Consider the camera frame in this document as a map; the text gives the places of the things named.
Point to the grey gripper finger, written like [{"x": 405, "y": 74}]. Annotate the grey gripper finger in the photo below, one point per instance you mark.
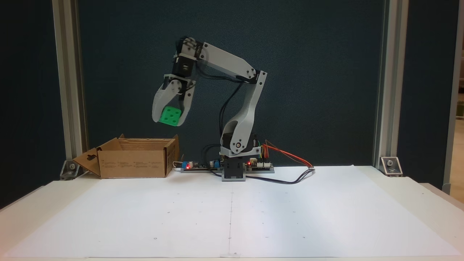
[
  {"x": 163, "y": 98},
  {"x": 187, "y": 105}
]

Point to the green dice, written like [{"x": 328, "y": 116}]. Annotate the green dice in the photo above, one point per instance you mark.
[{"x": 171, "y": 116}]

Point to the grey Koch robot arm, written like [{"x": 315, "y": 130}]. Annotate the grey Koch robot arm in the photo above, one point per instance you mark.
[{"x": 228, "y": 59}]

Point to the blue circuit board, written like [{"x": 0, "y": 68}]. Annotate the blue circuit board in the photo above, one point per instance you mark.
[{"x": 195, "y": 166}]

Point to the brown cardboard box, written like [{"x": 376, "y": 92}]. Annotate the brown cardboard box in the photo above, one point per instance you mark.
[{"x": 134, "y": 165}]

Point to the aluminium frame post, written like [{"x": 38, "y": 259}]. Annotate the aluminium frame post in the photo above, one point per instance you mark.
[
  {"x": 389, "y": 90},
  {"x": 70, "y": 90}
]

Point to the metal corner bracket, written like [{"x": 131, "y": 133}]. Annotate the metal corner bracket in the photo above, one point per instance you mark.
[
  {"x": 70, "y": 170},
  {"x": 391, "y": 166}
]

